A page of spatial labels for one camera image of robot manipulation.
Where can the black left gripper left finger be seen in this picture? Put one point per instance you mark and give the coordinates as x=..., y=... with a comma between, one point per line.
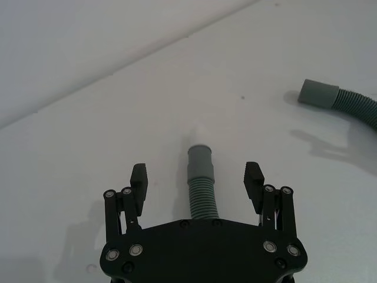
x=138, y=188

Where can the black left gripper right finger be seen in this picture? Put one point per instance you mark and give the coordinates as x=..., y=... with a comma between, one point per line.
x=254, y=188

